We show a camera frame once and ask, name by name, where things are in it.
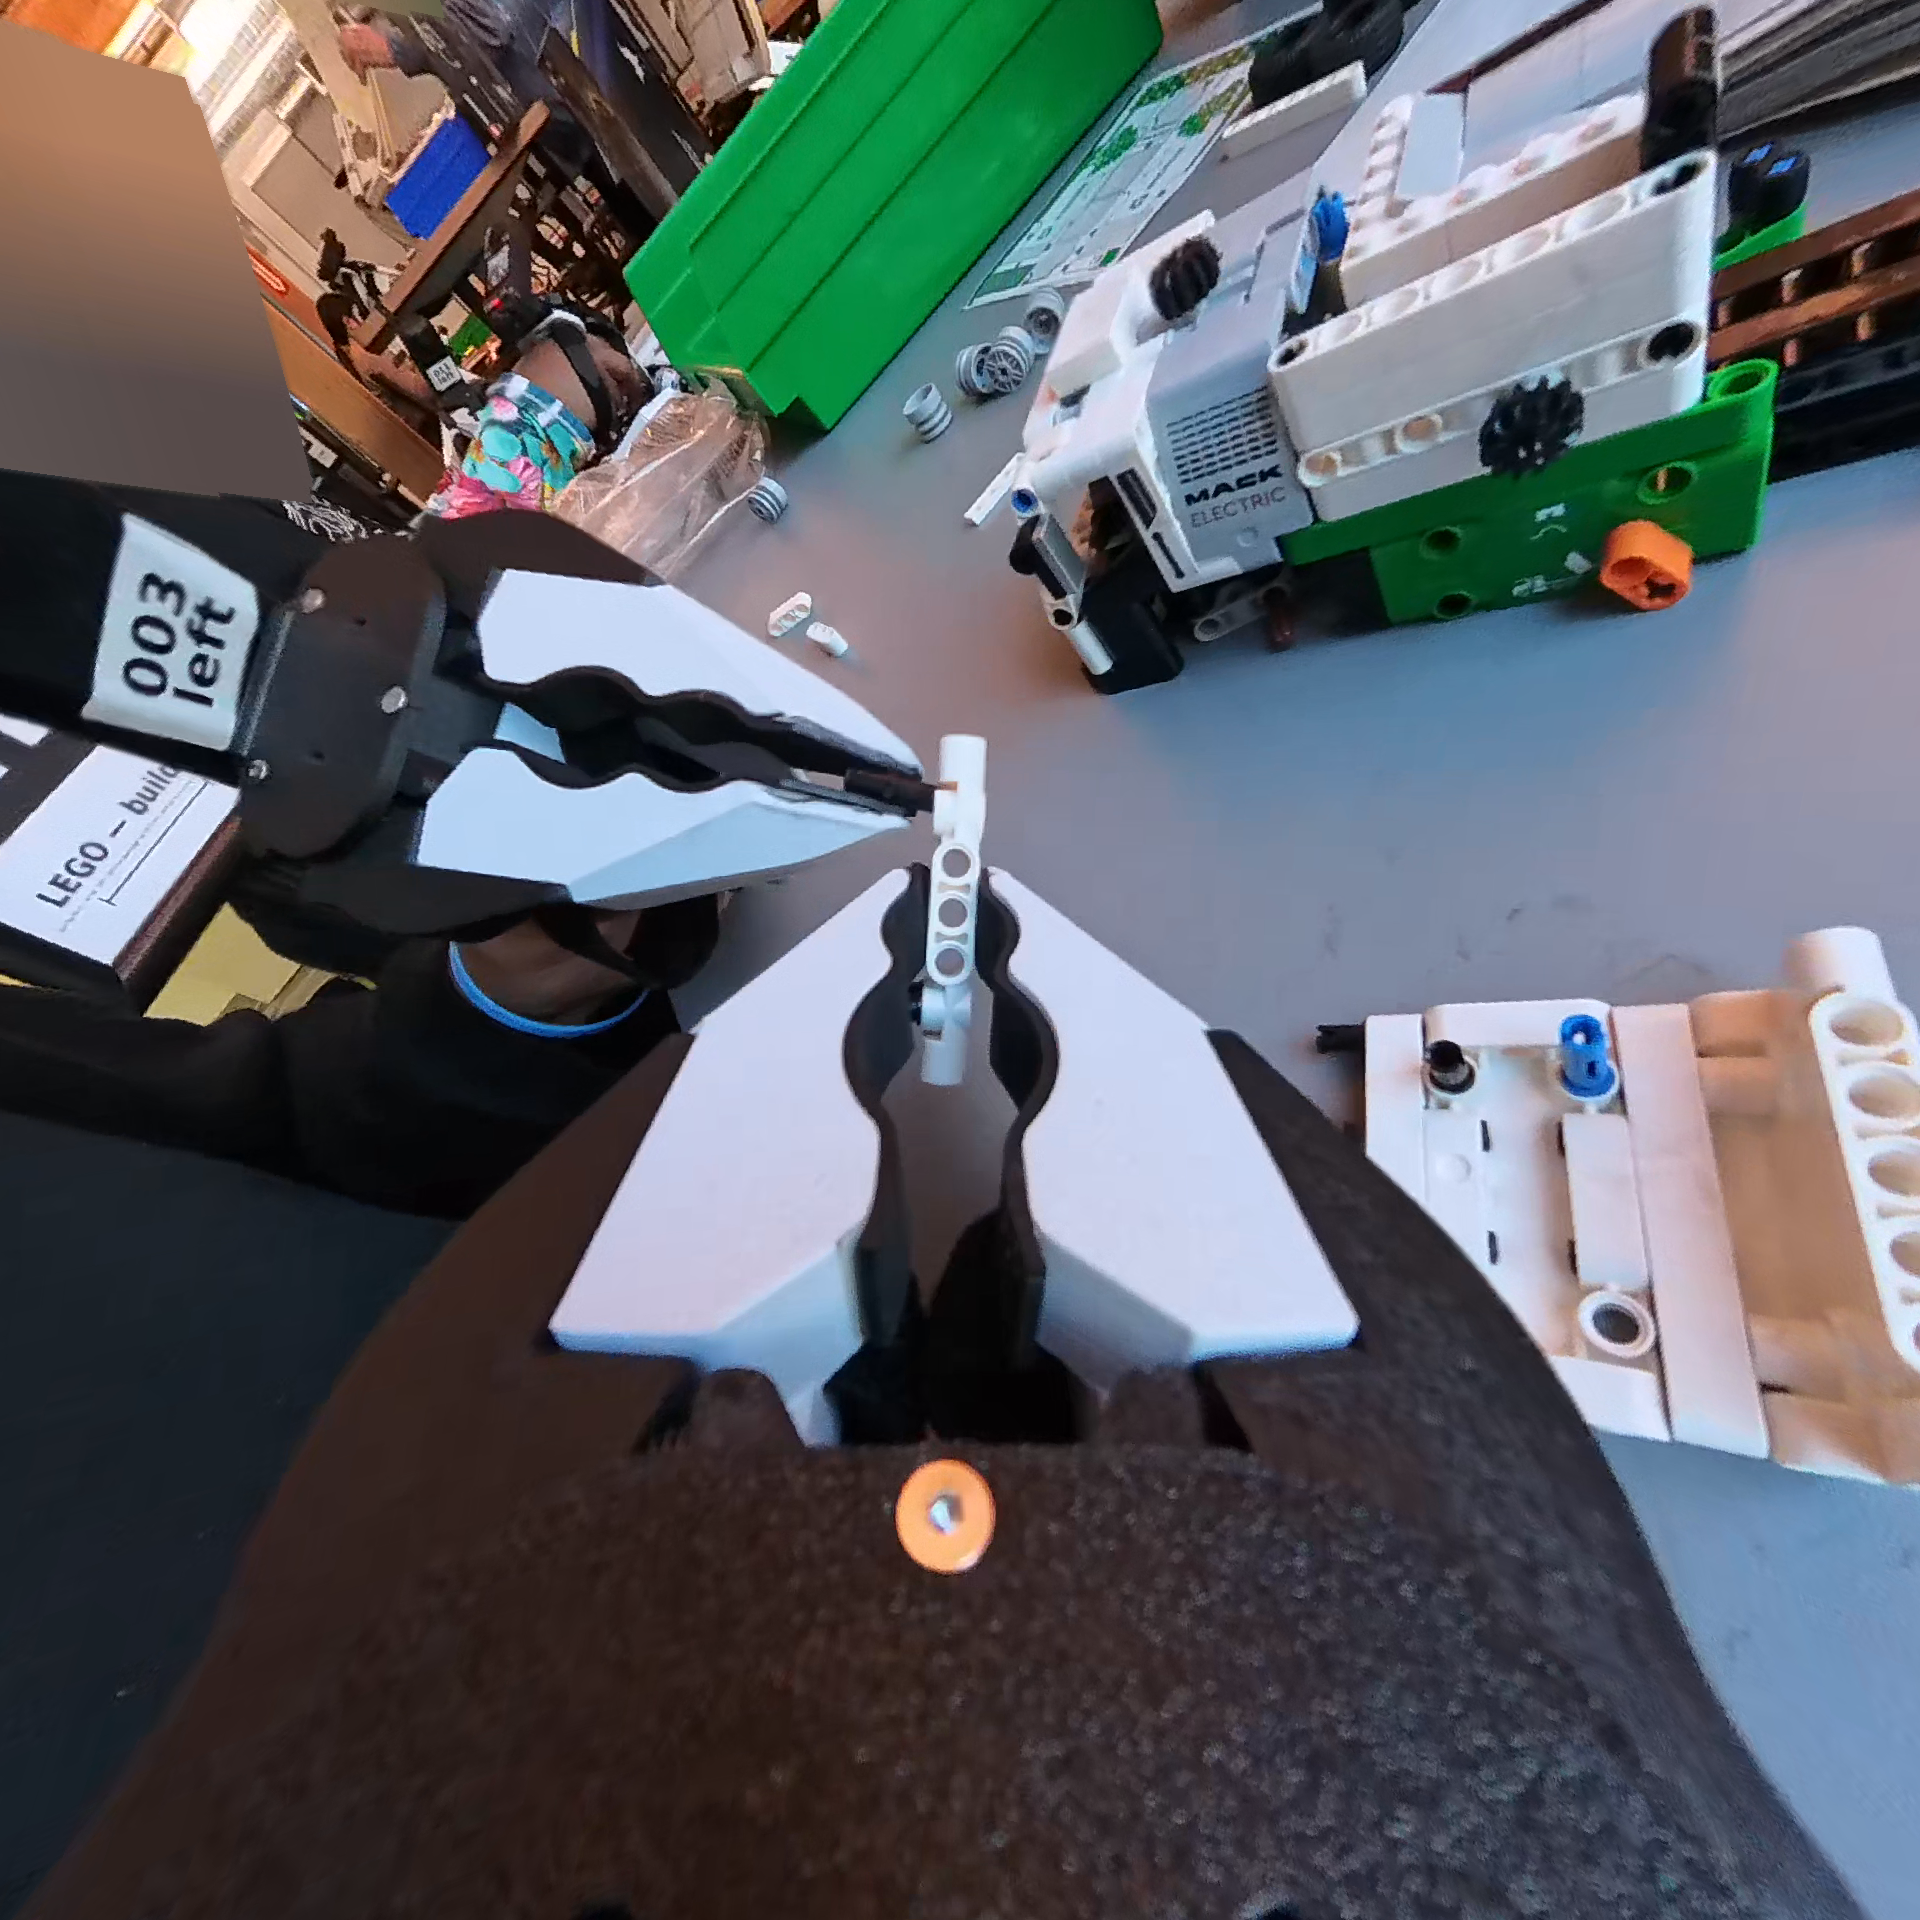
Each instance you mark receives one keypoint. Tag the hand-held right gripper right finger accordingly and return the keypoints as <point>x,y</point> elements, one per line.
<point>1169,1185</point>

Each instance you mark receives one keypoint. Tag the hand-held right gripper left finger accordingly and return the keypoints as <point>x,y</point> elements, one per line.
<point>724,1171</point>

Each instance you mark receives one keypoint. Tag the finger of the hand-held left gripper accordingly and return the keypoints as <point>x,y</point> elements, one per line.
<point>661,633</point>
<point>634,838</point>

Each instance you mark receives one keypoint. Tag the black lego pin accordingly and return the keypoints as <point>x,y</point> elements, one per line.
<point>883,782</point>

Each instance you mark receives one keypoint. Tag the white lego beam assembly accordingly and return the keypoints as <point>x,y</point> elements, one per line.
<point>956,899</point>

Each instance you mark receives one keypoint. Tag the person's left forearm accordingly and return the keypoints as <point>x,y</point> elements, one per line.
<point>224,1078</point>

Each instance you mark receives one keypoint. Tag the grey lego wheel hub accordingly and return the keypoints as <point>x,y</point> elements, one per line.
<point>931,416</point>
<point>1001,369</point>
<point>769,503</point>
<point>1045,320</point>

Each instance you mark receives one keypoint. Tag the white lego panel subassembly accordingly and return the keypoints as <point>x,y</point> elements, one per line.
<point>1650,1200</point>

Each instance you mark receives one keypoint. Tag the white green lego truck model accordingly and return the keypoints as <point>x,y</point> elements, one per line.
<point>1200,435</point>

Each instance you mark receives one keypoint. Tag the white lego plate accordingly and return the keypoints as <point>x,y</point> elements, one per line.
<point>1291,112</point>

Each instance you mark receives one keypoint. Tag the person's left hand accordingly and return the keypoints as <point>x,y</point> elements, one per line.
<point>571,984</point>

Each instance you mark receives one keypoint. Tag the clear plastic bag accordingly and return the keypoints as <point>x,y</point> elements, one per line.
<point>678,483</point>

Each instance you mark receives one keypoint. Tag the blue wristband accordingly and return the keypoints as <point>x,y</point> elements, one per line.
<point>543,1023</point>

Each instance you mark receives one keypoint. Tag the floral patterned cloth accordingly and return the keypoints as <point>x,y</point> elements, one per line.
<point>517,441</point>

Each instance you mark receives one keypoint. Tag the task instruction sign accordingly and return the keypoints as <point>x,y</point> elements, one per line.
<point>104,871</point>

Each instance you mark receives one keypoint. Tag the yellow sheet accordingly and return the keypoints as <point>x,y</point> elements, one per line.
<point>238,975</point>

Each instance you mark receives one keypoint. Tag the brown work desk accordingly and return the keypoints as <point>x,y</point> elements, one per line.
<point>480,224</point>

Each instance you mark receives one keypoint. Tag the dark grey panel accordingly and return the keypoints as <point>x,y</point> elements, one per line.
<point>135,268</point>

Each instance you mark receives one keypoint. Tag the blue plastic crate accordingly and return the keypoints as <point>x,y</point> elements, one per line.
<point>438,179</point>

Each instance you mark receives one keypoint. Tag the green plastic bin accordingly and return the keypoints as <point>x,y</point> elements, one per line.
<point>900,162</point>

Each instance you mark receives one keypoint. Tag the person's black jacket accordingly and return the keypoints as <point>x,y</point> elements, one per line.
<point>147,1422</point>

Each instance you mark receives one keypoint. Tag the green printed sticker sheet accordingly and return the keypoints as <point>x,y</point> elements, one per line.
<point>1109,179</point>

